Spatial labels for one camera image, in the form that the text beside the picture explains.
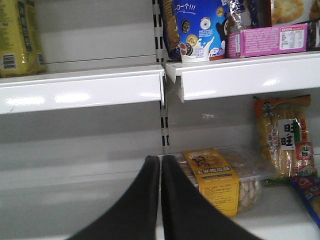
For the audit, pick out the pink snack box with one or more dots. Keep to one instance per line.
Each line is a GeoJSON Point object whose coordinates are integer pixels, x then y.
{"type": "Point", "coordinates": [266, 41]}

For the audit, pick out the white metal shelving unit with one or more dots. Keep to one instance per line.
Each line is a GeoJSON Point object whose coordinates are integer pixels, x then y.
{"type": "Point", "coordinates": [73, 139]}

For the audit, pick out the orange rice cracker bag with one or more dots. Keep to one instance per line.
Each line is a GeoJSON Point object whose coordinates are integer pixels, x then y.
{"type": "Point", "coordinates": [283, 136]}

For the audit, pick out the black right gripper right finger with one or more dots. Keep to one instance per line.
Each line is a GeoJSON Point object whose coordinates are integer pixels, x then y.
{"type": "Point", "coordinates": [187, 215]}

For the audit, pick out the yellow pear drink carton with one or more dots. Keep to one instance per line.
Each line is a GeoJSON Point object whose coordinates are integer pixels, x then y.
{"type": "Point", "coordinates": [21, 52]}

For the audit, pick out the clear box yellow sleeve biscuits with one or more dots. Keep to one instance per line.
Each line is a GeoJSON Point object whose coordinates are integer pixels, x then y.
{"type": "Point", "coordinates": [229, 177]}

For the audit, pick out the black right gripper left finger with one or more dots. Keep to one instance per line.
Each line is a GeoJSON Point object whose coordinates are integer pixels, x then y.
{"type": "Point", "coordinates": [134, 215]}

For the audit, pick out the blue red cracker bag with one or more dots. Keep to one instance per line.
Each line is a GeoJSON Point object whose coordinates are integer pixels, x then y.
{"type": "Point", "coordinates": [308, 188]}

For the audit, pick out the blue cookie cup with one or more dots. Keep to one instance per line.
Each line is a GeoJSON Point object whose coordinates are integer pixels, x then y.
{"type": "Point", "coordinates": [202, 28]}

